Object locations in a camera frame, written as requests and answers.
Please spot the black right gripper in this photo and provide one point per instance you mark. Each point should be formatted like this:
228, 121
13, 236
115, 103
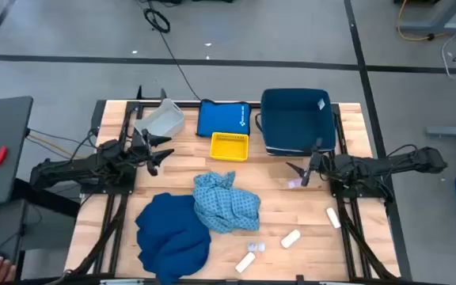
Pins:
315, 162

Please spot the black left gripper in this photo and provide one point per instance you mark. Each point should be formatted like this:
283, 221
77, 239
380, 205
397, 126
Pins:
141, 146

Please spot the small clear pinkish packet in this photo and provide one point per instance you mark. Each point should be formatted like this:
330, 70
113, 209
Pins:
294, 183

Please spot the grey plastic bin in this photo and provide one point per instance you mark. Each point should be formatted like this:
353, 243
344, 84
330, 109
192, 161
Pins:
162, 122

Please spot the navy fabric storage bin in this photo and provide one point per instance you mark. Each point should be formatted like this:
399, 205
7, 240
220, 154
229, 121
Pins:
295, 118

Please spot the white gauze roll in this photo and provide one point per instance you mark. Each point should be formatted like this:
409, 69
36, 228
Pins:
333, 217
290, 238
245, 262

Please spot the yellow perforated plastic basket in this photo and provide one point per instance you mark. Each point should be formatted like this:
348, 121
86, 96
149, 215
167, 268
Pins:
228, 147

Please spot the light blue patterned gown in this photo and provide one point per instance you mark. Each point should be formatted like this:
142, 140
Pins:
224, 206

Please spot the clear twin vial pack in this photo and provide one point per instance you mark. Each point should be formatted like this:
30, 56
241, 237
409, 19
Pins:
256, 247

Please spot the dark blue scrub cloth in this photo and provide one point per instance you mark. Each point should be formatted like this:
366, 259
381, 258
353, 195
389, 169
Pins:
172, 237

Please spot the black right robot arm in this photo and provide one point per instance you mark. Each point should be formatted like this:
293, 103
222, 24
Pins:
370, 168

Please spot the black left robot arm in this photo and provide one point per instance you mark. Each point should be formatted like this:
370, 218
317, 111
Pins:
73, 168

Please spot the blue zip pouch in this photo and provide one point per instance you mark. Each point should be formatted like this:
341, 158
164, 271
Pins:
220, 118

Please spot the black desk leg brace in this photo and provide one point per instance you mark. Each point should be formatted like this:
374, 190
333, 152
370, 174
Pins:
46, 198

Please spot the grey metal foot bar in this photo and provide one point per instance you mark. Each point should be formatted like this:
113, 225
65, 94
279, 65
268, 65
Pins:
449, 132

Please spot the dark grey side desk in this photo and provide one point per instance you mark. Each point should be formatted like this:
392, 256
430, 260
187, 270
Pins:
2, 126

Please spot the desk with grey metal legs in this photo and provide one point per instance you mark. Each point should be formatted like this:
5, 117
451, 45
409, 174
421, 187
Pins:
430, 27

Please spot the black upright bracket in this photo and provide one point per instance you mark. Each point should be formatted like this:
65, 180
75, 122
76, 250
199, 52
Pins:
139, 94
163, 95

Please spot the black table rail frame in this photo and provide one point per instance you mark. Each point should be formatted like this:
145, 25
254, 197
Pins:
98, 115

